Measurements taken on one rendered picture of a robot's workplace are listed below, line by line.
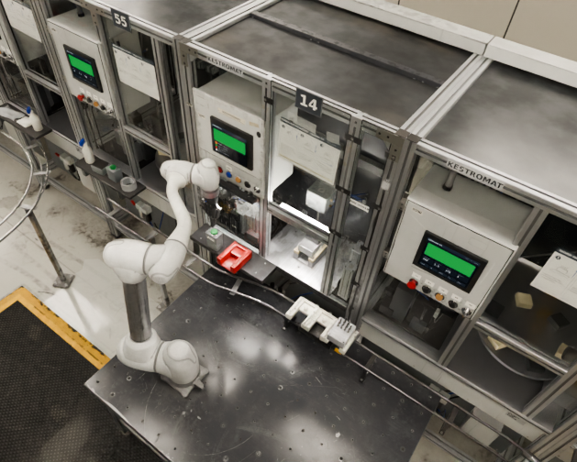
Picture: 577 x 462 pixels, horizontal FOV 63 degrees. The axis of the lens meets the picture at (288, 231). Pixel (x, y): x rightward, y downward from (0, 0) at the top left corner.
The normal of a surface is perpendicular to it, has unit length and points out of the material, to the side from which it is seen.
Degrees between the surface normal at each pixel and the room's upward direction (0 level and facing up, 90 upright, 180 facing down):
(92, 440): 0
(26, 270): 0
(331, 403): 0
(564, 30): 90
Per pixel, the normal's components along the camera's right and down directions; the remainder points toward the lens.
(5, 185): 0.05, -0.67
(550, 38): -0.59, 0.58
